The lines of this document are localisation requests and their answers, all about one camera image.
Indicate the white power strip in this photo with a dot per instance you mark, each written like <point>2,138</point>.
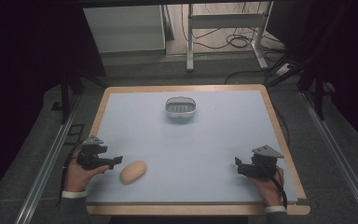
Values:
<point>283,69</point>

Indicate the light blue table mat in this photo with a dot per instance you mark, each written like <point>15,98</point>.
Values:
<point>192,149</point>

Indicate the white metal desk frame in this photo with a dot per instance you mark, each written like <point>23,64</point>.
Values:
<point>225,21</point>

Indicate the person's right hand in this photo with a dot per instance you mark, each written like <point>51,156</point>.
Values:
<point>268,189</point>

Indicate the person's left hand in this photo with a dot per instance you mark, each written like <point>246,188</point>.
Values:
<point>77,177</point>

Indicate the tan bread roll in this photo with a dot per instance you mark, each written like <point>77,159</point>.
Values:
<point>133,172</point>

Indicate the metal floor rail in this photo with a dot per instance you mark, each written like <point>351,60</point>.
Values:
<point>338,155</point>
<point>45,171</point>

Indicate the small grey white basket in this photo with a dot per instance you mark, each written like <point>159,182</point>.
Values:
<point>180,108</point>

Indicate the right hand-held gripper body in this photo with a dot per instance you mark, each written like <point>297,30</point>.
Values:
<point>262,163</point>

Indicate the black metal stand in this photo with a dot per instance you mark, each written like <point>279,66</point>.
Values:
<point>66,93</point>
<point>315,84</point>

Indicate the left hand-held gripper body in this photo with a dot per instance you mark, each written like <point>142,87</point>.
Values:
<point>90,152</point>

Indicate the dark curtain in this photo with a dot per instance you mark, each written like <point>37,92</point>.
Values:
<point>348,62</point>
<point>21,77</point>

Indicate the white cabinet panel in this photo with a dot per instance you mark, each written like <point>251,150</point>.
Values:
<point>124,28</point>

